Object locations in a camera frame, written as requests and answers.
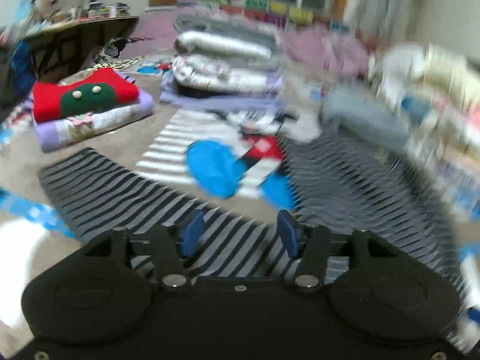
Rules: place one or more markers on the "grey curtain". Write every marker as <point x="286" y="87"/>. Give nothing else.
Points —
<point x="389" y="20"/>

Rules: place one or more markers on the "right stack folded clothes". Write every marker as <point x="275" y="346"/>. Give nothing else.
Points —
<point x="442" y="139"/>

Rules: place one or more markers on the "grey folded garment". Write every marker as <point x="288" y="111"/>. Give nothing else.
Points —
<point x="354" y="108"/>

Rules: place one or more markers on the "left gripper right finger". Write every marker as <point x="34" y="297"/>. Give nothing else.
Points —
<point x="308" y="244"/>

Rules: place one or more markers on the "stack folded clothes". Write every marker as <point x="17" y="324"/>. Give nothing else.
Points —
<point x="223" y="64"/>
<point x="442" y="139"/>

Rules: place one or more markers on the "lilac floral folded garment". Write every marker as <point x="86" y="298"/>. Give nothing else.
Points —
<point x="59" y="133"/>

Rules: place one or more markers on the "black white striped shirt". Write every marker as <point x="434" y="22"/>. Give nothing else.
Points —
<point x="338" y="181"/>

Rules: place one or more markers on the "pile of unfolded clothes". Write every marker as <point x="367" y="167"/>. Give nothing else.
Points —
<point x="406" y="65"/>

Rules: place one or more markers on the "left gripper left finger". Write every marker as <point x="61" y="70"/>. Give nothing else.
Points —
<point x="170" y="246"/>

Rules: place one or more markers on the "purple floral duvet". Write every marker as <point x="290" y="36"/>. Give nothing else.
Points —
<point x="315" y="46"/>

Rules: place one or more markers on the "Mickey Mouse brown blanket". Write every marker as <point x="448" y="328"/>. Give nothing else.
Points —
<point x="155" y="147"/>

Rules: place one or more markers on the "red green folded sweater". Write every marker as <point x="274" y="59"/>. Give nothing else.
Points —
<point x="101" y="91"/>

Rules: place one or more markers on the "cluttered wooden desk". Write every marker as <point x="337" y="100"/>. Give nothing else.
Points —
<point x="59" y="50"/>

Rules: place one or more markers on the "left stack folded clothes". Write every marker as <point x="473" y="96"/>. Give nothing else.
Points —
<point x="223" y="64"/>

